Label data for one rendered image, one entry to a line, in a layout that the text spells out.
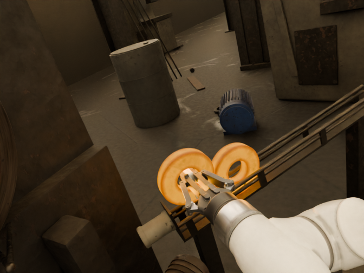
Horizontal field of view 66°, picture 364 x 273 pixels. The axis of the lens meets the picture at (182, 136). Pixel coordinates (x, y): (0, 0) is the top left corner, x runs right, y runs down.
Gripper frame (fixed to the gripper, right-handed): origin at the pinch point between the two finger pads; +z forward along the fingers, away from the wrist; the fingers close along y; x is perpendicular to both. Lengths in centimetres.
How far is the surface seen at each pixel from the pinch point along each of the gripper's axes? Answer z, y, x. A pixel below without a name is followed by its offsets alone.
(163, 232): -3.1, -11.4, -11.8
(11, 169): -4.2, -32.5, 21.2
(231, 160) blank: -1.6, 12.9, -2.2
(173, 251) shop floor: 51, -4, -82
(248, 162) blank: -1.8, 18.3, -5.8
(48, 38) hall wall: 757, -7, 5
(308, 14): 125, 181, -6
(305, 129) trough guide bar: 2.4, 44.3, -8.4
